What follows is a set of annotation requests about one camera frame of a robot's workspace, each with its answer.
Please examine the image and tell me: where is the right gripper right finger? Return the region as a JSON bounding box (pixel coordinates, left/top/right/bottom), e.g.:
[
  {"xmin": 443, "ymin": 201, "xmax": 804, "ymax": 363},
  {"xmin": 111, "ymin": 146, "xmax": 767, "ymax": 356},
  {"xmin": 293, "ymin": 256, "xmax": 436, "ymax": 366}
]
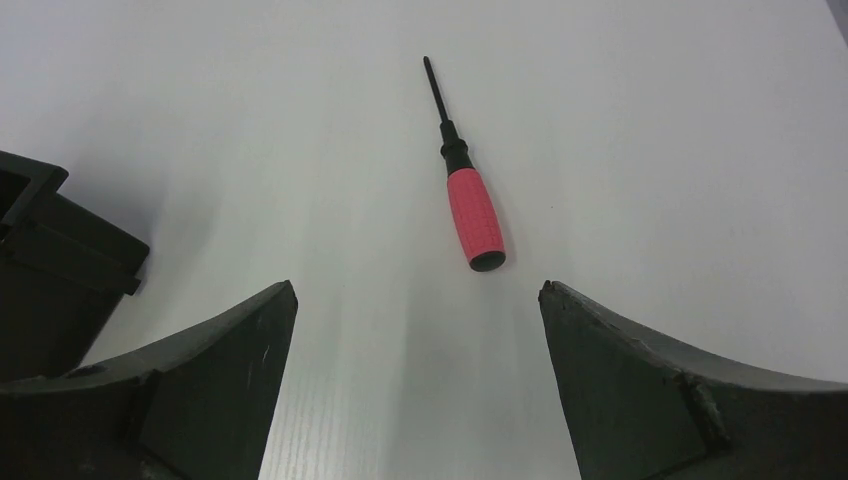
[{"xmin": 538, "ymin": 281, "xmax": 847, "ymax": 479}]

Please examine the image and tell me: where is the red handled screwdriver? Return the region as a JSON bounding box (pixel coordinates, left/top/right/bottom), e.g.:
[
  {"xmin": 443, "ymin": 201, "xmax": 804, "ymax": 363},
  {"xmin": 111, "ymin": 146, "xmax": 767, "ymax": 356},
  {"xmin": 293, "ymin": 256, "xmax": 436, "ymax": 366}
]
[{"xmin": 422, "ymin": 56, "xmax": 506, "ymax": 272}]

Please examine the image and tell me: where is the black plastic bin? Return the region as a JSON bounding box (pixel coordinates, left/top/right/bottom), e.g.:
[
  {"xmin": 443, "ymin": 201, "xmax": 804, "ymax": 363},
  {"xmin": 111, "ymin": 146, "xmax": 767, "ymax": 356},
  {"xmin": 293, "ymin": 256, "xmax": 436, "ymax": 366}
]
[{"xmin": 1, "ymin": 152, "xmax": 150, "ymax": 382}]

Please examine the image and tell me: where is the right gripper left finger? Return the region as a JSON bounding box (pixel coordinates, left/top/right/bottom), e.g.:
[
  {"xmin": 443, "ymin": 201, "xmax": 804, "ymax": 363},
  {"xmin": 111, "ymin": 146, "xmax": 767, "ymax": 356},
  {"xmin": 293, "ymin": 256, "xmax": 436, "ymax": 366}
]
[{"xmin": 1, "ymin": 281, "xmax": 298, "ymax": 479}]

